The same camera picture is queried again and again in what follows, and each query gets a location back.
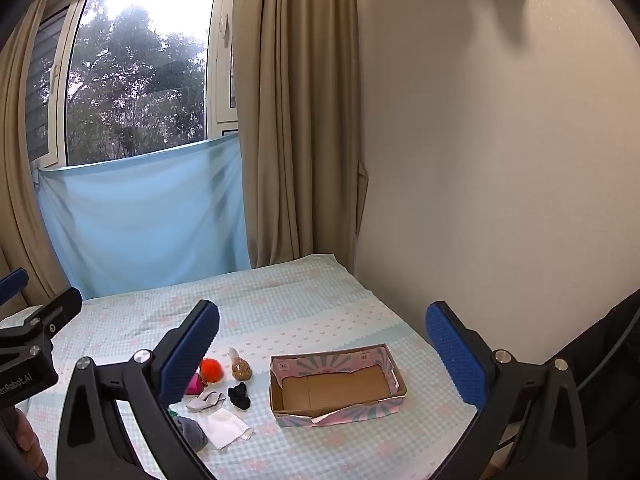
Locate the narrow beige curtain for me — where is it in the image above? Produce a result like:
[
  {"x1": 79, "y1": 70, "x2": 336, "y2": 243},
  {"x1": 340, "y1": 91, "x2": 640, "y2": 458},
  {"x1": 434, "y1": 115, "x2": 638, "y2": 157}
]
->
[{"x1": 0, "y1": 0, "x2": 81, "y2": 306}]

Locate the white cloth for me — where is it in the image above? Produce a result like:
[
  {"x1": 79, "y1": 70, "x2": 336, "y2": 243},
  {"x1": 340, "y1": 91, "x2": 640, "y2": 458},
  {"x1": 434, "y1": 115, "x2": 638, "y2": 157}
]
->
[{"x1": 197, "y1": 408, "x2": 252, "y2": 450}]

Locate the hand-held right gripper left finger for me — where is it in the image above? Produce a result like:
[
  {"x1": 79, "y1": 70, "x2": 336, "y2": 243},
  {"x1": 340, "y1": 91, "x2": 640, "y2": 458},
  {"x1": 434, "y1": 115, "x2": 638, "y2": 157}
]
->
[{"x1": 56, "y1": 300, "x2": 221, "y2": 480}]

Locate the white framed window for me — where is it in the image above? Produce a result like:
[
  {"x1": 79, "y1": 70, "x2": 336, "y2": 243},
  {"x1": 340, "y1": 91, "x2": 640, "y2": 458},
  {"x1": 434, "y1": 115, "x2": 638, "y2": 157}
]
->
[{"x1": 27, "y1": 0, "x2": 238, "y2": 168}]

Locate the wide beige curtain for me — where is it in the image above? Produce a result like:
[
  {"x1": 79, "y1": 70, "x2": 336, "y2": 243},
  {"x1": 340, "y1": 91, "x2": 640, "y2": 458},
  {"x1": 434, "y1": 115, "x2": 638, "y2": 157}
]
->
[{"x1": 232, "y1": 0, "x2": 369, "y2": 269}]

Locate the grey and white sock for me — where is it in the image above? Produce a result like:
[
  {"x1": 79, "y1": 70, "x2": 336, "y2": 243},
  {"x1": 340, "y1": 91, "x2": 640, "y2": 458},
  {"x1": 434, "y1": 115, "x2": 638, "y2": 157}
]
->
[{"x1": 185, "y1": 391, "x2": 227, "y2": 413}]

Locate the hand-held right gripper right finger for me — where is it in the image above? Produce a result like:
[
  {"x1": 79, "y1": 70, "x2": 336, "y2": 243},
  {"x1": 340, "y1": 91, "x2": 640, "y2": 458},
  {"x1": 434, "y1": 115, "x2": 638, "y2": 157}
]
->
[{"x1": 426, "y1": 301, "x2": 588, "y2": 480}]

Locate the grey plush toy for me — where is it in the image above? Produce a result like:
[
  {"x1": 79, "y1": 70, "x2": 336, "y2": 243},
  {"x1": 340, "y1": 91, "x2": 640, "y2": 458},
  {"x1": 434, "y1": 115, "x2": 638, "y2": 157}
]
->
[{"x1": 172, "y1": 415, "x2": 208, "y2": 453}]

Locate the brown knitted toy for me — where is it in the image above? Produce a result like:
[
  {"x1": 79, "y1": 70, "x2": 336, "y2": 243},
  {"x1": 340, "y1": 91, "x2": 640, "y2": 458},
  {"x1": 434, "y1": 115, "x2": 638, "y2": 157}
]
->
[{"x1": 228, "y1": 347, "x2": 253, "y2": 381}]

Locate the light blue hanging cloth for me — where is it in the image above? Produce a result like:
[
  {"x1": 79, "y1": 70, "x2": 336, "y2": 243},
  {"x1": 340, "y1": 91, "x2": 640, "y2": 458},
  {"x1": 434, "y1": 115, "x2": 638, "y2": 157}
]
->
[{"x1": 37, "y1": 134, "x2": 252, "y2": 301}]

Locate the black sock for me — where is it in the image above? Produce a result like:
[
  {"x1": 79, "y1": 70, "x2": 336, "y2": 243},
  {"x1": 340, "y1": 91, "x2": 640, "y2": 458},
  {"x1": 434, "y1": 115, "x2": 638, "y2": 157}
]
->
[{"x1": 228, "y1": 382, "x2": 252, "y2": 411}]

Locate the person's left hand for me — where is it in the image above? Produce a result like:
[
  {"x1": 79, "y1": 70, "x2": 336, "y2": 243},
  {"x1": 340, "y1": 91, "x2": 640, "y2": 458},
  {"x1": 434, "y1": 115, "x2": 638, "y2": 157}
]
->
[{"x1": 0, "y1": 405, "x2": 49, "y2": 478}]

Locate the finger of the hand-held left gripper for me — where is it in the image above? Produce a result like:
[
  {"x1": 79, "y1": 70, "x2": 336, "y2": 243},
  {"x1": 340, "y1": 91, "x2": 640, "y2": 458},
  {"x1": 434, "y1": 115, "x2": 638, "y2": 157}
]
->
[
  {"x1": 0, "y1": 287, "x2": 83, "y2": 361},
  {"x1": 0, "y1": 268, "x2": 29, "y2": 306}
]

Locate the checked bed sheet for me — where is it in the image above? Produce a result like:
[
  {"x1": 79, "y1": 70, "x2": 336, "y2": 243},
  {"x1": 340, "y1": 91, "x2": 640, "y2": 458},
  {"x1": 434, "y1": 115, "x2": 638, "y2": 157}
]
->
[{"x1": 0, "y1": 253, "x2": 501, "y2": 480}]

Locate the grey window louvre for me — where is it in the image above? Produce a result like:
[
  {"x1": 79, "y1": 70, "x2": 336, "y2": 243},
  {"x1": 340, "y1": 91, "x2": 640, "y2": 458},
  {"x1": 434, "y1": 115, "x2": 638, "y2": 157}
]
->
[{"x1": 29, "y1": 9, "x2": 69, "y2": 162}]

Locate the patterned cardboard box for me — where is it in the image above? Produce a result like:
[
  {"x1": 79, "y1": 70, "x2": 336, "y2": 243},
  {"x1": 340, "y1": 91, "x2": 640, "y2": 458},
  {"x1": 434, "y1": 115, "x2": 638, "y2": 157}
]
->
[{"x1": 270, "y1": 343, "x2": 407, "y2": 428}]

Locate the orange pompom with green leaf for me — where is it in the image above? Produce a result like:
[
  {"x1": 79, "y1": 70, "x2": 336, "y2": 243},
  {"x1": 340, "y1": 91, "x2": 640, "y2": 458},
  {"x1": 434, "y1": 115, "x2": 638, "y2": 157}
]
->
[{"x1": 199, "y1": 358, "x2": 224, "y2": 386}]

